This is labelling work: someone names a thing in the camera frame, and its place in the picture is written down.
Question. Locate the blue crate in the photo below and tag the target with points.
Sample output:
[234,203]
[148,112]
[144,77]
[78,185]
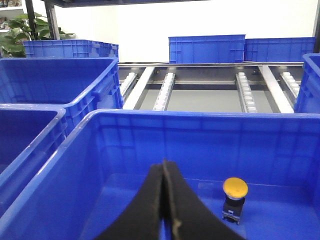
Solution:
[70,48]
[95,173]
[207,49]
[287,49]
[29,134]
[79,85]

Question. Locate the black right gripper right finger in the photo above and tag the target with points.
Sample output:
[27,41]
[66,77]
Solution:
[186,217]

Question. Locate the blue crate right edge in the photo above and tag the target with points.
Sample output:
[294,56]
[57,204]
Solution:
[308,99]

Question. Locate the white roller conveyor track right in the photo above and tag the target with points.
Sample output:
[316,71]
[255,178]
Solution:
[247,102]

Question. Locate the blue crate far right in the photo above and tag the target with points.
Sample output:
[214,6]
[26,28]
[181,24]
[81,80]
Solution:
[287,49]

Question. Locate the blue crate front right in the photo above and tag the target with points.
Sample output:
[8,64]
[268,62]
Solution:
[95,173]

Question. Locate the blue crate back right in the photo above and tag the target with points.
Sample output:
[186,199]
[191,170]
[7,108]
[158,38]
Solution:
[70,48]

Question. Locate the white roller conveyor track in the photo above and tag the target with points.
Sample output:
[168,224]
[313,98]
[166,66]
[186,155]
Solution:
[163,97]
[247,102]

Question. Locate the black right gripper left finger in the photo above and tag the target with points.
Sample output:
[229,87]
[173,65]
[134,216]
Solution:
[141,219]

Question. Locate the blue crate front left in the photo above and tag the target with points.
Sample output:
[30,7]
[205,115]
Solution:
[29,134]

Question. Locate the yellow button sideways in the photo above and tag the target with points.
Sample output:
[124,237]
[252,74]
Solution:
[235,190]

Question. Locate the blue crate far centre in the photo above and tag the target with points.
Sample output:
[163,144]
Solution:
[207,49]

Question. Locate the green potted plant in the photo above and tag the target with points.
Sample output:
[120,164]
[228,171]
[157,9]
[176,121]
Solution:
[19,30]

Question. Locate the blue crate back left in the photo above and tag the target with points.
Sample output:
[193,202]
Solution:
[79,85]

